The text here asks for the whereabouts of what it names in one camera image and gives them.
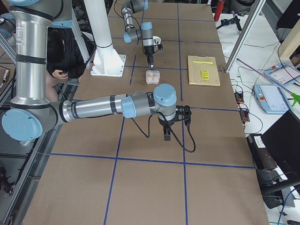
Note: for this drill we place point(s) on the blue teach pendant near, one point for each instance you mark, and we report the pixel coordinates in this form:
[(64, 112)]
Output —
[(271, 98)]

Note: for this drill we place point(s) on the black tripod clamp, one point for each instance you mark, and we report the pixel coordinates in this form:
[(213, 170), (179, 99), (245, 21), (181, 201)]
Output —
[(234, 20)]

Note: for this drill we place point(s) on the black computer monitor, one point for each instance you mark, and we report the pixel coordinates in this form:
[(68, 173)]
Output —
[(282, 140)]

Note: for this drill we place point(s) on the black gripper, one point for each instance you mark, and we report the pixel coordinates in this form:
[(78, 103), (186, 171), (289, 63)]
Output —
[(148, 50), (165, 123)]

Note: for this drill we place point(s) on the reacher grabber stick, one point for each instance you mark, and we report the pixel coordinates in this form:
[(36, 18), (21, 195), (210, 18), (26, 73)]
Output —
[(296, 97)]

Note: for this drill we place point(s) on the aluminium frame post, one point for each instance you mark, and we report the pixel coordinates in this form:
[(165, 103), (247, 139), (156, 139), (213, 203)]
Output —
[(254, 12)]

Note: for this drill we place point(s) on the person in black jacket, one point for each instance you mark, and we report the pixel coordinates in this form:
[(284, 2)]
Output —
[(65, 63)]

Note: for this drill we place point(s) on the brown egg in box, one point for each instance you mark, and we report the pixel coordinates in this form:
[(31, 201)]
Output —
[(150, 76)]

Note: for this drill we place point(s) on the blue teach pendant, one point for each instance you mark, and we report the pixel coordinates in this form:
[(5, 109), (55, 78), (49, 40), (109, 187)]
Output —
[(283, 74), (271, 98)]

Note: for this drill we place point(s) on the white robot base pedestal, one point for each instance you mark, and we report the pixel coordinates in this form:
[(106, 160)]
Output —
[(106, 62)]

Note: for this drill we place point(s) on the yellow plastic knife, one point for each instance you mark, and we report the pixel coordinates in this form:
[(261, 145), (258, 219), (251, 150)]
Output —
[(203, 62)]

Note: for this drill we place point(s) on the blue teach pendant far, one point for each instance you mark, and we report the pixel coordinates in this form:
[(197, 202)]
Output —
[(283, 74)]

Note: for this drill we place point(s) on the clear plastic egg box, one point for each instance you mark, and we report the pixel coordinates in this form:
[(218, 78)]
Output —
[(156, 77)]

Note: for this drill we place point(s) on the yellow lemon slices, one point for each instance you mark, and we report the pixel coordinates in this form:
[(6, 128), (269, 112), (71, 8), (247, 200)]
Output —
[(205, 74)]

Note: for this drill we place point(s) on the white bowl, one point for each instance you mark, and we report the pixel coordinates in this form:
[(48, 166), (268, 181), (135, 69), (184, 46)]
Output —
[(157, 39)]

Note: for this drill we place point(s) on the wooden cutting board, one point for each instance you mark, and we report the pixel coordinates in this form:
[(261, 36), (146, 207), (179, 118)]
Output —
[(194, 71)]

